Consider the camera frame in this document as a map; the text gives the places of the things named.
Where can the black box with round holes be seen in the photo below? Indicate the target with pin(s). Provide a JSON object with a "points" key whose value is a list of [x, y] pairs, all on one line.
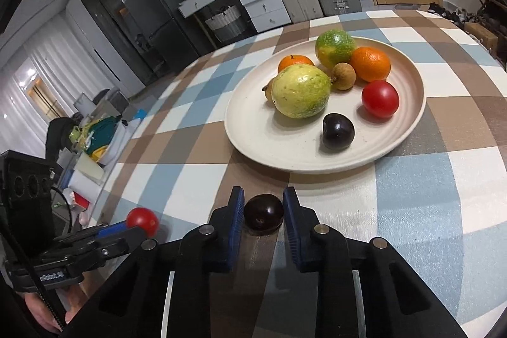
{"points": [[23, 203]]}

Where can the white plastic bin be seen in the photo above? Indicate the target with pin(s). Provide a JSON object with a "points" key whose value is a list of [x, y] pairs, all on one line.
{"points": [[89, 168]]}

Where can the row of dark shoes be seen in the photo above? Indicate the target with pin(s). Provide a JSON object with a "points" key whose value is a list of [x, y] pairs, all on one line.
{"points": [[449, 12]]}

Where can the brown longan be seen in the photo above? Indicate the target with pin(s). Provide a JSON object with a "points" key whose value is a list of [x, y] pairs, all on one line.
{"points": [[343, 76], [269, 89]]}

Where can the large orange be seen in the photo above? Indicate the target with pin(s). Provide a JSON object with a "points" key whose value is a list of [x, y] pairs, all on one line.
{"points": [[371, 64]]}

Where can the tall black cabinet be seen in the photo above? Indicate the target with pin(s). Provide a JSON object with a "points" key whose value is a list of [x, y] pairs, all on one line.
{"points": [[99, 5]]}

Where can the white standing air conditioner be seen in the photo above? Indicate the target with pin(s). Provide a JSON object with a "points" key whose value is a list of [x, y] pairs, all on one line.
{"points": [[93, 41]]}

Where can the green mottled round fruit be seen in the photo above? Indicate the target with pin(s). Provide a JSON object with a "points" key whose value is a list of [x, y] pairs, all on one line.
{"points": [[334, 48]]}

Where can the red tomato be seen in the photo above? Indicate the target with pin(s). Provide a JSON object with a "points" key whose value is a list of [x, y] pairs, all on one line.
{"points": [[380, 99], [142, 221]]}

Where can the small cardboard box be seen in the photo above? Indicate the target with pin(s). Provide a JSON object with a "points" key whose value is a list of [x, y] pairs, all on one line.
{"points": [[481, 36]]}

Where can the small orange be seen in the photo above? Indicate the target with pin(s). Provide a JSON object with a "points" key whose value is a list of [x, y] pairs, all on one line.
{"points": [[294, 63]]}

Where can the person's left hand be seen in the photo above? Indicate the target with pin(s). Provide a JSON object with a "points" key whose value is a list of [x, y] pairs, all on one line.
{"points": [[36, 313]]}

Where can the checked tablecloth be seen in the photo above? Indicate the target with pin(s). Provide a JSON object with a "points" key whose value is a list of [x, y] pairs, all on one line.
{"points": [[416, 203]]}

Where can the dark purple plum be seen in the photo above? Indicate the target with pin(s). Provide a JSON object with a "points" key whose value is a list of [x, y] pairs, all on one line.
{"points": [[263, 211], [338, 132]]}

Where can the white wicker basket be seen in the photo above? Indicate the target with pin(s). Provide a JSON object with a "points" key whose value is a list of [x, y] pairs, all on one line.
{"points": [[225, 23]]}

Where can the pale yellow-green guava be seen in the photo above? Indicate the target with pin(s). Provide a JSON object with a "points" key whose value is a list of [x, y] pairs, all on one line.
{"points": [[301, 90]]}

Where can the black chair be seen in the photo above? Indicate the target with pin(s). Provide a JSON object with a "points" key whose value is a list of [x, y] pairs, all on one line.
{"points": [[57, 136]]}

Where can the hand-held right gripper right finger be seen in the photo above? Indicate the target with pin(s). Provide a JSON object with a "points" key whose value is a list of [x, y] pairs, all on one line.
{"points": [[291, 233]]}

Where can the white curtain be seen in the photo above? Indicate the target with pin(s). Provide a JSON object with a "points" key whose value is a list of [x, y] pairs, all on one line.
{"points": [[39, 61]]}

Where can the dark grey refrigerator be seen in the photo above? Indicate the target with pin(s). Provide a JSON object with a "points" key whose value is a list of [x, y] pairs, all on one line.
{"points": [[154, 17]]}

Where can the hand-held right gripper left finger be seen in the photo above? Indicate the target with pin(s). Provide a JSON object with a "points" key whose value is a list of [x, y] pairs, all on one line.
{"points": [[237, 229]]}

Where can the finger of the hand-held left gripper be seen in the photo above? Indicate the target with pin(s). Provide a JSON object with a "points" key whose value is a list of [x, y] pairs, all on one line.
{"points": [[113, 230], [107, 249]]}

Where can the green bag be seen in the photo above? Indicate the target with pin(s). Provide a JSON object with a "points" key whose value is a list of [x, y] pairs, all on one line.
{"points": [[103, 128]]}

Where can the cream round plate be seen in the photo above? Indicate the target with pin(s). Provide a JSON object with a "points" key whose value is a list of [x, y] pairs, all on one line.
{"points": [[277, 142]]}

